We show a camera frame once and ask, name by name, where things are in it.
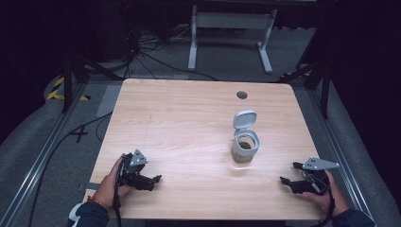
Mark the aluminium floor rail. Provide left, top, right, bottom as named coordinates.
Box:
left=306, top=88, right=377, bottom=221
left=0, top=82, right=89, bottom=227

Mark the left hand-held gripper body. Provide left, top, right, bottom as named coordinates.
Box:
left=116, top=148, right=153, bottom=192

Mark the black metal stand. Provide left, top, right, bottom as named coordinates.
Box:
left=276, top=53, right=334, bottom=120
left=61, top=51, right=125, bottom=114

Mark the clear jar with grey lid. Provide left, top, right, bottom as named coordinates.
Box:
left=230, top=109, right=261, bottom=165

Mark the left hand-held gripper cable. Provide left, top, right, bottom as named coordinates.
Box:
left=112, top=159, right=126, bottom=227

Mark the orange bracelet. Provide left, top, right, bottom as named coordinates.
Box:
left=86, top=195, right=109, bottom=210

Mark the person's right hand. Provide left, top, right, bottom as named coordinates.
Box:
left=301, top=169, right=350, bottom=218

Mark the person's left hand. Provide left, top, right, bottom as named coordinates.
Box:
left=93, top=153, right=134, bottom=210

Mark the bundle of black cables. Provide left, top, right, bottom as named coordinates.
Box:
left=124, top=26, right=218, bottom=81

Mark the white metal stand frame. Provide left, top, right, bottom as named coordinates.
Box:
left=187, top=4, right=279, bottom=75

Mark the right hand-held gripper cable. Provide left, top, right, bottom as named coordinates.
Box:
left=310, top=171, right=338, bottom=227

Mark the hand-held gripper cable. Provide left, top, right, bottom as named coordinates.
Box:
left=310, top=171, right=338, bottom=227
left=112, top=159, right=126, bottom=227

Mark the black floor cable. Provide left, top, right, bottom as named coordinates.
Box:
left=27, top=111, right=113, bottom=227

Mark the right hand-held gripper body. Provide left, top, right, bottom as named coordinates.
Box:
left=289, top=156, right=341, bottom=196

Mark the yellow black hazard tape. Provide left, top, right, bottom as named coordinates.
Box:
left=45, top=76, right=92, bottom=102

